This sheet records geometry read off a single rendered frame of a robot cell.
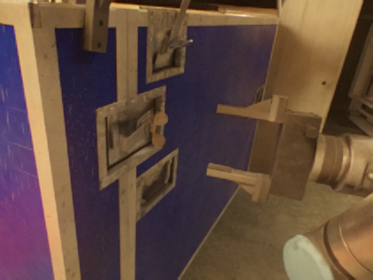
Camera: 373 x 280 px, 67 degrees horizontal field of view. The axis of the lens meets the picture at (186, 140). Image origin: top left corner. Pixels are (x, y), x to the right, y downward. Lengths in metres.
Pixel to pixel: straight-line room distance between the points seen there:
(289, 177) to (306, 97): 1.26
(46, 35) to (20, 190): 0.22
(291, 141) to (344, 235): 0.14
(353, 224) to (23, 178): 0.41
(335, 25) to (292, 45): 0.21
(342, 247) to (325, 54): 1.36
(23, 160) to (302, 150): 0.38
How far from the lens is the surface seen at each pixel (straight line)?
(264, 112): 0.44
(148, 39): 0.45
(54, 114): 0.34
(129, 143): 0.43
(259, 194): 0.47
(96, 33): 0.35
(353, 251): 0.39
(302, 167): 0.45
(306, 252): 0.42
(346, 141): 0.47
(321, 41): 1.65
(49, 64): 0.33
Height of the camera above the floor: 0.97
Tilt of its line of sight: 25 degrees down
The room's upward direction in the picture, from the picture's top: 5 degrees clockwise
